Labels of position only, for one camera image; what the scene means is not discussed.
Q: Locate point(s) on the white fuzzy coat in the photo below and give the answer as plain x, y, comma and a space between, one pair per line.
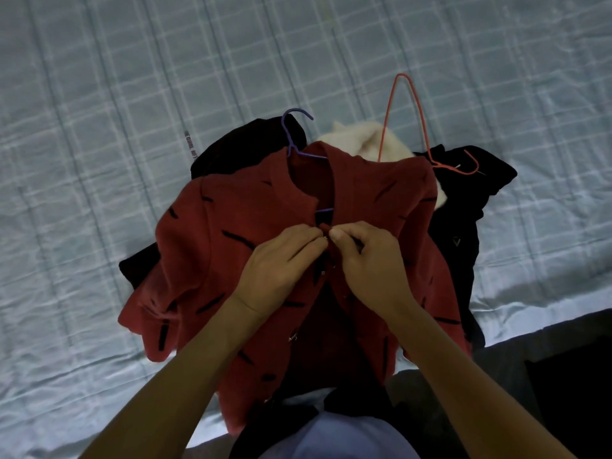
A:
358, 138

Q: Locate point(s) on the person's left forearm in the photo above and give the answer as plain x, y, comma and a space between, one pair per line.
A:
172, 391

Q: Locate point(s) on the person's right forearm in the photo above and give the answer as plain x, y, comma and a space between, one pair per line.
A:
478, 396

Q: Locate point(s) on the person's light blue shirt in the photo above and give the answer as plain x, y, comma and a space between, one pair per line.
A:
344, 439

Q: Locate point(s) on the person's right hand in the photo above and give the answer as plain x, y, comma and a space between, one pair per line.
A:
373, 272

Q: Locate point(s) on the red fuzzy cardigan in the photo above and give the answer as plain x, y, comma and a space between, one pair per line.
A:
229, 205

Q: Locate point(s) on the person's left hand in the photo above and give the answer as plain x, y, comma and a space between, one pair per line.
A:
282, 272

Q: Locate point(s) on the bed with pale checked sheet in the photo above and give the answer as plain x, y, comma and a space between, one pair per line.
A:
95, 138

